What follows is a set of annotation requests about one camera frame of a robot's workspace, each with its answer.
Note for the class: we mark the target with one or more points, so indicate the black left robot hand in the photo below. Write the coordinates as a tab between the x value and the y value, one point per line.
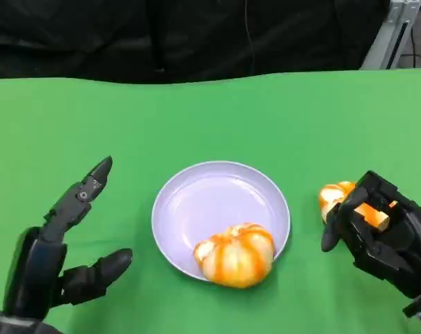
32	268

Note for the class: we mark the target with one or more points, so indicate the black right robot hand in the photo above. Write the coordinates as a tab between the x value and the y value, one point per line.
401	250

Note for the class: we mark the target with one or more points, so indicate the orange and white bread roll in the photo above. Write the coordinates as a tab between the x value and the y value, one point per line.
330	195
234	257

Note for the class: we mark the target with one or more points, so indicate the lilac plate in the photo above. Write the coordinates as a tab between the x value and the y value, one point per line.
203	195

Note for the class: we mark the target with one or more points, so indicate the green table cloth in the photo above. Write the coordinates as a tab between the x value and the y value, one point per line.
210	118

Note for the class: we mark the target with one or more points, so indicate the black backdrop curtain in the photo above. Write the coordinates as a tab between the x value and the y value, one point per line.
126	35

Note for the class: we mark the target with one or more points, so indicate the grey aluminium frame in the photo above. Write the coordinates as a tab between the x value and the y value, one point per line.
385	38

